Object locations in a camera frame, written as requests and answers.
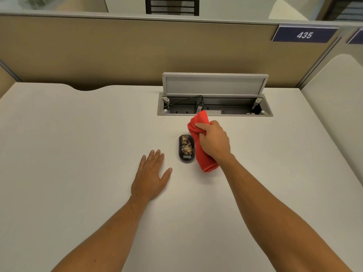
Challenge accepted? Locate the person's right hand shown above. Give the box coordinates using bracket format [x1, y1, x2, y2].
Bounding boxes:
[195, 120, 231, 165]

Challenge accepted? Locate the person's left hand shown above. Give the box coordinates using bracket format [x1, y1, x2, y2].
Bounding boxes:
[130, 149, 173, 202]

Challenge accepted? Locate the red cloth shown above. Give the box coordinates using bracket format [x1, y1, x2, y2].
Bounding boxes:
[187, 110, 220, 173]

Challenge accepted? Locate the person's left forearm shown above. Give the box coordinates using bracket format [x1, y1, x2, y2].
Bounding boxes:
[51, 195, 151, 272]

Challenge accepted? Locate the person's right forearm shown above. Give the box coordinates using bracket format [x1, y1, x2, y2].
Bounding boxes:
[218, 152, 353, 272]

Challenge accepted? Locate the black speckled computer mouse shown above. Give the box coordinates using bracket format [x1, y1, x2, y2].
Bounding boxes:
[178, 134, 196, 164]

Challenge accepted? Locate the beige desk partition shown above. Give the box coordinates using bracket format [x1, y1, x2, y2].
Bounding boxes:
[0, 12, 342, 91]

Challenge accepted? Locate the blue number sign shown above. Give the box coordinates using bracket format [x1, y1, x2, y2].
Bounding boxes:
[271, 24, 340, 43]
[346, 28, 363, 45]

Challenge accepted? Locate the green plant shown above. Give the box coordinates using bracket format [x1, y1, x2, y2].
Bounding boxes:
[24, 0, 55, 9]

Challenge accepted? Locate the black power cable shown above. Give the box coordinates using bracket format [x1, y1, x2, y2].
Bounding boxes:
[163, 95, 205, 106]

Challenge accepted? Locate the grey desk cable box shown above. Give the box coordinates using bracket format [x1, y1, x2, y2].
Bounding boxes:
[157, 92, 273, 117]

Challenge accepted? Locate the grey cable box lid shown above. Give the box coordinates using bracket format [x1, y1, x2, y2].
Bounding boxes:
[162, 72, 269, 97]

